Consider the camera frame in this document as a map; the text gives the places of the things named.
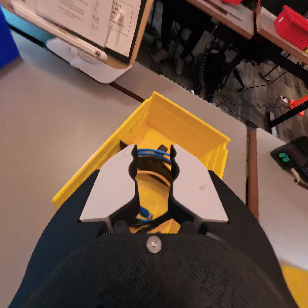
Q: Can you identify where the grey desk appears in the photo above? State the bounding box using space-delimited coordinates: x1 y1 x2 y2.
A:
248 128 308 272
0 31 248 308

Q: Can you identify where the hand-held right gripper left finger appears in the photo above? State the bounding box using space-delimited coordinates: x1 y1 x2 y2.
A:
79 144 140 224

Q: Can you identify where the red plastic bracket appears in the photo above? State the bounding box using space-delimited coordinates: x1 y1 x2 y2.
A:
287 95 308 117

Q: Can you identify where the yellow ethernet cable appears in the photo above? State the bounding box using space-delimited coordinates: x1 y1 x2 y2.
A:
136 170 172 188

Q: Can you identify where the blue ethernet cable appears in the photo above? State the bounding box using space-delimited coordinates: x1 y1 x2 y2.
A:
135 148 172 223

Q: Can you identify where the wooden edged office desk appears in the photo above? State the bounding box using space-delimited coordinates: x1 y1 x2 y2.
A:
188 0 308 65

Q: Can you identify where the red plastic bin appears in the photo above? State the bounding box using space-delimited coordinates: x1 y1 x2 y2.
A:
274 5 308 50

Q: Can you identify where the blue plastic bin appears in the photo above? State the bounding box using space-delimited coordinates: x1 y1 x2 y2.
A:
0 5 21 69

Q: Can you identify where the black device with green lights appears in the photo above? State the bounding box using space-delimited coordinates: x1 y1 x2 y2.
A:
271 136 308 183

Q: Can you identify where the printed instruction sheet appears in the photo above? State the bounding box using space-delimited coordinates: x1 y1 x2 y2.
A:
12 0 142 58

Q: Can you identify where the yellow plastic bin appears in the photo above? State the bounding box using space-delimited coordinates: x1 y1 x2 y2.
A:
280 265 308 308
51 91 231 234

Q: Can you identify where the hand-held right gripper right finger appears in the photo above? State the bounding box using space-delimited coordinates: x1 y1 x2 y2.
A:
168 144 229 224

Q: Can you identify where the black ethernet cable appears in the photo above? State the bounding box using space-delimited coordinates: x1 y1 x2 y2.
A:
130 144 176 228

